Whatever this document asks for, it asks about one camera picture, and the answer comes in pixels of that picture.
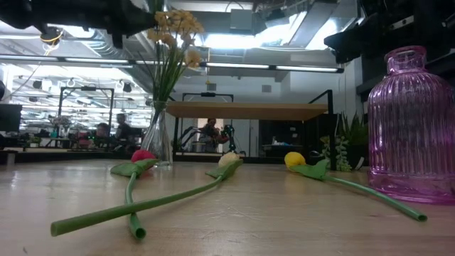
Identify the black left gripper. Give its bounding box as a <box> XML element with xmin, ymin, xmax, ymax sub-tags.
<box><xmin>81</xmin><ymin>0</ymin><xmax>157</xmax><ymax>49</ymax></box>

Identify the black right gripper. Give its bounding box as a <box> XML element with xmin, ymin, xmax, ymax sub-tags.
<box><xmin>323</xmin><ymin>0</ymin><xmax>455</xmax><ymax>65</ymax></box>

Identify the yellow artificial flower bunch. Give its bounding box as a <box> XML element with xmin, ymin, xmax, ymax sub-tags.
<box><xmin>136</xmin><ymin>0</ymin><xmax>206</xmax><ymax>118</ymax></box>

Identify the purple ribbed glass vase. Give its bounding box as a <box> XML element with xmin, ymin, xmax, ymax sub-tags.
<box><xmin>367</xmin><ymin>45</ymin><xmax>455</xmax><ymax>206</ymax></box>

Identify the yellow artificial tulip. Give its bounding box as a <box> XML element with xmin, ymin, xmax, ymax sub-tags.
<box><xmin>283</xmin><ymin>151</ymin><xmax>429</xmax><ymax>223</ymax></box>

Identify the red artificial tulip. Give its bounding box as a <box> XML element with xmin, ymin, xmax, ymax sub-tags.
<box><xmin>109</xmin><ymin>149</ymin><xmax>160</xmax><ymax>240</ymax></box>

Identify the peach cream artificial tulip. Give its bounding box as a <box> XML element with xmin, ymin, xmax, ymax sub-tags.
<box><xmin>50</xmin><ymin>151</ymin><xmax>245</xmax><ymax>238</ymax></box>

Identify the wooden shelf board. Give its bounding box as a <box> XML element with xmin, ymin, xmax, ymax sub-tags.
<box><xmin>166</xmin><ymin>101</ymin><xmax>328</xmax><ymax>122</ymax></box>

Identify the long ceiling light tube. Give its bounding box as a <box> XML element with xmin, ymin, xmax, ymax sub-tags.
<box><xmin>63</xmin><ymin>57</ymin><xmax>129</xmax><ymax>65</ymax></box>
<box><xmin>134</xmin><ymin>60</ymin><xmax>200</xmax><ymax>68</ymax></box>
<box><xmin>0</xmin><ymin>53</ymin><xmax>60</xmax><ymax>62</ymax></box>
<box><xmin>205</xmin><ymin>62</ymin><xmax>270</xmax><ymax>70</ymax></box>
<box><xmin>275</xmin><ymin>65</ymin><xmax>345</xmax><ymax>74</ymax></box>

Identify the grey ceiling unit box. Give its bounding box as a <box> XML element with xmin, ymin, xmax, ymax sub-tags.
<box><xmin>230</xmin><ymin>9</ymin><xmax>254</xmax><ymax>31</ymax></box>

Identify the potted artificial succulent plant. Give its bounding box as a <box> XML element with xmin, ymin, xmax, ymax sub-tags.
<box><xmin>319</xmin><ymin>112</ymin><xmax>370</xmax><ymax>172</ymax></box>

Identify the person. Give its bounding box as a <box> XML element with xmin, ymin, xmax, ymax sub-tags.
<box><xmin>114</xmin><ymin>112</ymin><xmax>133</xmax><ymax>146</ymax></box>
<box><xmin>198</xmin><ymin>118</ymin><xmax>228</xmax><ymax>153</ymax></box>
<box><xmin>94</xmin><ymin>122</ymin><xmax>112</xmax><ymax>146</ymax></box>

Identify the clear glass vase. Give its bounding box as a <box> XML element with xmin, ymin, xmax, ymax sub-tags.
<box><xmin>140</xmin><ymin>100</ymin><xmax>174</xmax><ymax>168</ymax></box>

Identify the black computer monitor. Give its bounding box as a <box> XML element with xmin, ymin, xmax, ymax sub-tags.
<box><xmin>0</xmin><ymin>103</ymin><xmax>23</xmax><ymax>133</ymax></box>

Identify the silver ribbed ceiling duct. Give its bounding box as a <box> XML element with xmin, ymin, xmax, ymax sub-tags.
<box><xmin>85</xmin><ymin>28</ymin><xmax>124</xmax><ymax>60</ymax></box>

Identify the black yellow ceiling cord reel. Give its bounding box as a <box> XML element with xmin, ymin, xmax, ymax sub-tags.
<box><xmin>38</xmin><ymin>26</ymin><xmax>65</xmax><ymax>46</ymax></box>

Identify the black background rig frame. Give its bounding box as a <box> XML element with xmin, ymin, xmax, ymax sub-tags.
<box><xmin>181</xmin><ymin>92</ymin><xmax>235</xmax><ymax>104</ymax></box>
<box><xmin>58</xmin><ymin>86</ymin><xmax>115</xmax><ymax>125</ymax></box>

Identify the black metal shelf frame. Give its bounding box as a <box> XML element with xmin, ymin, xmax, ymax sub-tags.
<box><xmin>150</xmin><ymin>86</ymin><xmax>338</xmax><ymax>171</ymax></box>

